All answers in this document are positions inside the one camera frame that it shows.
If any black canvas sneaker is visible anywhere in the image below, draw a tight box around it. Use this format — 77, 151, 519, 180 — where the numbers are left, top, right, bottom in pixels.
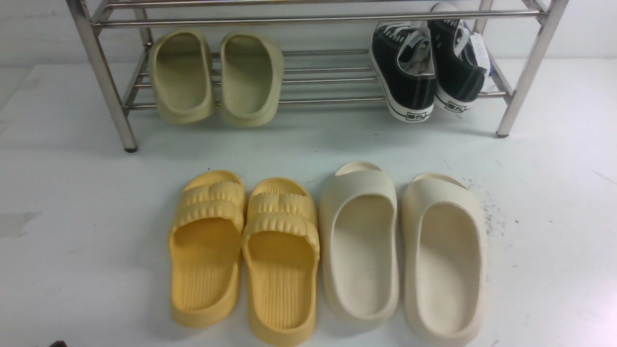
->
427, 18, 491, 114
369, 22, 437, 123

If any stainless steel shoe rack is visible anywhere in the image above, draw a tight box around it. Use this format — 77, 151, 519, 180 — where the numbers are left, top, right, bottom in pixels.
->
65, 0, 570, 153

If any cream foam slipper left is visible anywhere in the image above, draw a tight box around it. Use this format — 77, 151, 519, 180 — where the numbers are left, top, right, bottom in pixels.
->
318, 161, 400, 330

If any cream foam slipper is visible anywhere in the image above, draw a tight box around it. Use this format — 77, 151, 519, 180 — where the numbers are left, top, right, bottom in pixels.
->
318, 161, 400, 330
401, 172, 488, 347

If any yellow ribbed slipper right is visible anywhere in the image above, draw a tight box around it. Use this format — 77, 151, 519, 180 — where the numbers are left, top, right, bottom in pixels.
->
242, 177, 321, 347

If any yellow ribbed slipper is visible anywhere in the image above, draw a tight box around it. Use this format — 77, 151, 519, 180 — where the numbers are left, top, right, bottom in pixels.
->
167, 171, 247, 328
242, 177, 321, 347

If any olive green slipper right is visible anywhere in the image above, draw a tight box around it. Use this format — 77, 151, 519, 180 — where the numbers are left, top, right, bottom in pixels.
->
220, 32, 284, 127

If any olive green slipper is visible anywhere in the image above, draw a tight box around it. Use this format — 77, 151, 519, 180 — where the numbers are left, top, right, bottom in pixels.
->
148, 29, 216, 125
220, 32, 284, 127

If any yellow ribbed slipper left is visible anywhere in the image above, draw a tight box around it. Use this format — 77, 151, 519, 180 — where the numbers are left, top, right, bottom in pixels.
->
167, 171, 247, 328

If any cream foam slipper right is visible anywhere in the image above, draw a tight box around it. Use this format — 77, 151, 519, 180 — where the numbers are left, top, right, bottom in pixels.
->
401, 172, 488, 347

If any olive green slipper left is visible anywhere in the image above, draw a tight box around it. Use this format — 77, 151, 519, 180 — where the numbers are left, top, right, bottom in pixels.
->
148, 29, 216, 125

